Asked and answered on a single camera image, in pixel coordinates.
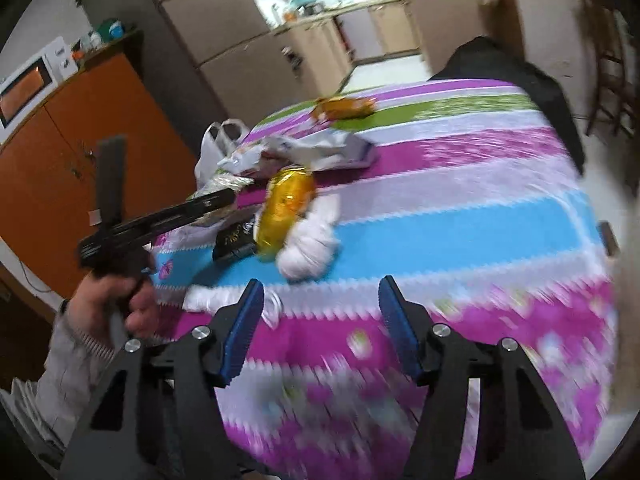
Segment white paper towel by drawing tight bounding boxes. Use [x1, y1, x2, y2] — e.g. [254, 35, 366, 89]
[276, 194, 341, 282]

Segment grey jacket left forearm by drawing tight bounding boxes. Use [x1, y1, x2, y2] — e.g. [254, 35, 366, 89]
[28, 304, 115, 451]

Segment kitchen counter cabinets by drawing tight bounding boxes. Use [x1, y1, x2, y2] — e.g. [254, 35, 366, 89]
[272, 0, 484, 99]

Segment person's left hand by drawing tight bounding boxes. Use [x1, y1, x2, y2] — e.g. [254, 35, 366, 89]
[65, 273, 160, 348]

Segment black small packet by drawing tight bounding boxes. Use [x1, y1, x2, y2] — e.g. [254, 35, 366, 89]
[213, 218, 257, 262]

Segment orange wooden cabinet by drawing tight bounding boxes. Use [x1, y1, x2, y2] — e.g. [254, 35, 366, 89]
[0, 53, 196, 297]

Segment colourful striped tablecloth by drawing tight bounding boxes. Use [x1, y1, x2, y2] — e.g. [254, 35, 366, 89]
[154, 79, 617, 479]

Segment yellow foil snack bag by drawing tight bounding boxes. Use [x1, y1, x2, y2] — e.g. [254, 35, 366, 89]
[255, 166, 316, 261]

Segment white plastic bag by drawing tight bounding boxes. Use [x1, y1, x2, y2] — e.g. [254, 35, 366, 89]
[194, 118, 250, 190]

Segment white crumpled wrapper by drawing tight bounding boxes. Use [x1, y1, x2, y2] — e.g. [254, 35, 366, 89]
[218, 130, 378, 180]

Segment white microwave oven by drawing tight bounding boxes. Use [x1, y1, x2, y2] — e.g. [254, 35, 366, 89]
[0, 36, 78, 143]

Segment orange snack box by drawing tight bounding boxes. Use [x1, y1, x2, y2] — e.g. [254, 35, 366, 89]
[310, 96, 376, 122]

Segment beige refrigerator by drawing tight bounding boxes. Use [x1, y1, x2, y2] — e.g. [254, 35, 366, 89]
[81, 0, 306, 153]

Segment black cloth covered chair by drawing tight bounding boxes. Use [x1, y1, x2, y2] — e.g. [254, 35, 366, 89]
[428, 34, 587, 176]

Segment wooden chair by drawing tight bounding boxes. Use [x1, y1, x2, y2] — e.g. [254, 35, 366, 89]
[582, 0, 637, 138]

